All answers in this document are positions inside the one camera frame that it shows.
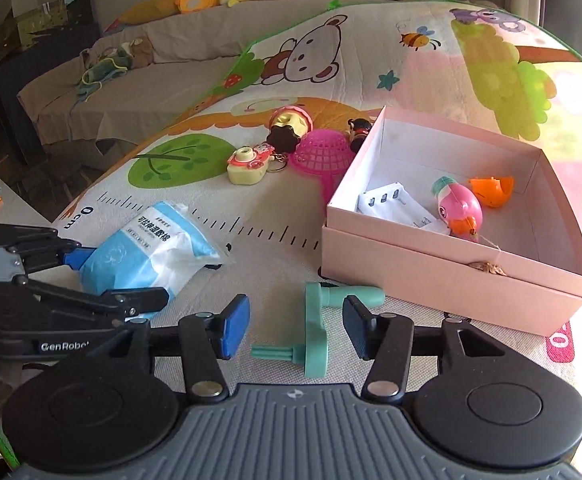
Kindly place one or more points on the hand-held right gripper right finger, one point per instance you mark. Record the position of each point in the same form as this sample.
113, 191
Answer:
357, 327

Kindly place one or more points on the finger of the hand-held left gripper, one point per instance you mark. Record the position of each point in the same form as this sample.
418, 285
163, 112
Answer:
141, 301
76, 258

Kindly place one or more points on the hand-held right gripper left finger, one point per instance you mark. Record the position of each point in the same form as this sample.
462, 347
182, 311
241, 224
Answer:
233, 327

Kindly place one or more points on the teal plastic toy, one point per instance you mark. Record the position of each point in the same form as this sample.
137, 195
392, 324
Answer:
316, 330

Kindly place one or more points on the blue and white packet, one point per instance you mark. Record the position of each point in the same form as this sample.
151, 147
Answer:
151, 245

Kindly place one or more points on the pink cardboard box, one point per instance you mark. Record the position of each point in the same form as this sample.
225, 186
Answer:
421, 280

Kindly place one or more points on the yellow and pink toy camera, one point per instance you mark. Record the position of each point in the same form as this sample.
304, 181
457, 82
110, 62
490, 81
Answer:
246, 167

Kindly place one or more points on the pink plastic strainer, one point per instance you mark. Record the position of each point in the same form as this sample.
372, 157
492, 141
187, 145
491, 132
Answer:
321, 152

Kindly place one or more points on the small black-haired doll figure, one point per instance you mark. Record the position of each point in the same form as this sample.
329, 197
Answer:
358, 132

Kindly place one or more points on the pink and yellow cupcake toy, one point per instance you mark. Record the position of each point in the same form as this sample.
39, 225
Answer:
288, 125

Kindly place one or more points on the orange plastic shell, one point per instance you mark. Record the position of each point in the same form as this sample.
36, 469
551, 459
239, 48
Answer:
491, 191

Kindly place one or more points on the green and yellow knit cloth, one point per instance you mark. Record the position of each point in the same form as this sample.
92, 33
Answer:
103, 67

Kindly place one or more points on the brown plush toy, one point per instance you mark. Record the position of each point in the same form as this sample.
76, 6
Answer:
143, 50

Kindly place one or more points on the beige covered sofa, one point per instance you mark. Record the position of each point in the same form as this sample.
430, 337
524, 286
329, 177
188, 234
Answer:
181, 40

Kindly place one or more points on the yellow cushion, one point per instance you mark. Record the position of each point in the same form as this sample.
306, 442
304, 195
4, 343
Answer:
151, 10

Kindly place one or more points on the printed cartoon play mat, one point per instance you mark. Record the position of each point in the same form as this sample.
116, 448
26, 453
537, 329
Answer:
421, 75

